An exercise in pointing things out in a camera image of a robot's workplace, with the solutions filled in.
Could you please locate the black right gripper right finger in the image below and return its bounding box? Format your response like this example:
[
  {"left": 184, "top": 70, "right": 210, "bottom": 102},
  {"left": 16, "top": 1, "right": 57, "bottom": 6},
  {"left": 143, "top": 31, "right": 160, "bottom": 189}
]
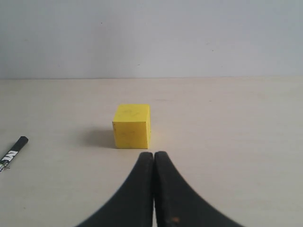
[{"left": 154, "top": 151, "right": 241, "bottom": 227}]

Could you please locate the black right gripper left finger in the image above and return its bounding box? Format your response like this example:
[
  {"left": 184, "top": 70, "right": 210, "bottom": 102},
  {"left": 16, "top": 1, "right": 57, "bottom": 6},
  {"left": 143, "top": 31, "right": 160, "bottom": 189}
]
[{"left": 79, "top": 152, "right": 153, "bottom": 227}]

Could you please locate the yellow foam cube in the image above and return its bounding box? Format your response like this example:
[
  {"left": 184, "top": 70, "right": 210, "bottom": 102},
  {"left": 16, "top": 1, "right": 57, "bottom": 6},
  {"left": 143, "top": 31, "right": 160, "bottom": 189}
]
[{"left": 112, "top": 104, "right": 151, "bottom": 149}]

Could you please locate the black and white marker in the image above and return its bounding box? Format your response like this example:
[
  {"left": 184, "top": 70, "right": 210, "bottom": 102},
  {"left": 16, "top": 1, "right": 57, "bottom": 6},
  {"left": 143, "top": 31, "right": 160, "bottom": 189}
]
[{"left": 0, "top": 136, "right": 28, "bottom": 173}]

